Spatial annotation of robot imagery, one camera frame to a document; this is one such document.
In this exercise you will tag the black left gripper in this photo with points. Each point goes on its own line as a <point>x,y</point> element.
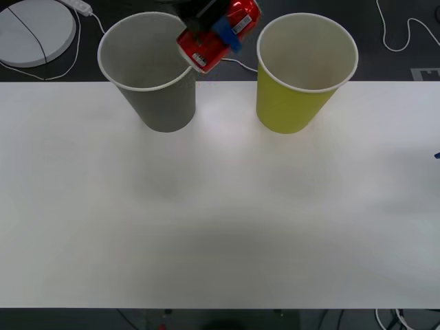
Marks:
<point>197,13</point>

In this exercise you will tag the red drink can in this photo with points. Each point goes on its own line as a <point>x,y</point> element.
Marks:
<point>209,51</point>

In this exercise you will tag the grey marker plate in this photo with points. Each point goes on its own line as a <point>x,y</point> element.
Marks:
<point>426,74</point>

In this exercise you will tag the grey plastic bin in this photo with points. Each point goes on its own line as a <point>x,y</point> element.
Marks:
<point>161,103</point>

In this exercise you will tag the yellow-green plastic bin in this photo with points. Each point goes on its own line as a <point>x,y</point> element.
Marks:
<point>285,110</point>

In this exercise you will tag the pale grey round disc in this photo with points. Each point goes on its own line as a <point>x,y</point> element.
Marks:
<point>24,34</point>

